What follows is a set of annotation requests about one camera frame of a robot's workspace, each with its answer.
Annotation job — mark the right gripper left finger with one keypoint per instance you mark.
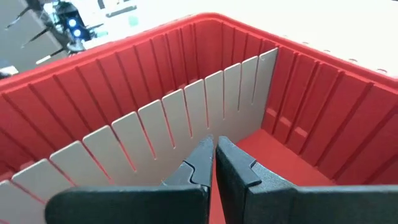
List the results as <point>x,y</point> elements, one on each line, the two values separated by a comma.
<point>140,205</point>

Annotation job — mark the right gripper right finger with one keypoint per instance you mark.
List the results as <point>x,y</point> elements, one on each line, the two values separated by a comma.
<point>311,205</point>

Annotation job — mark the red plastic bin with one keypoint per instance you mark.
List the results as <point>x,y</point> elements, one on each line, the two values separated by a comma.
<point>311,124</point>

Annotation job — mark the grey slotted divider panel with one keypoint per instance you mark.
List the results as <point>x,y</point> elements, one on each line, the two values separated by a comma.
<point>199,105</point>

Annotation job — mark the computer with blue lights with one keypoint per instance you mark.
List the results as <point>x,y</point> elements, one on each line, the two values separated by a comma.
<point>73,23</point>

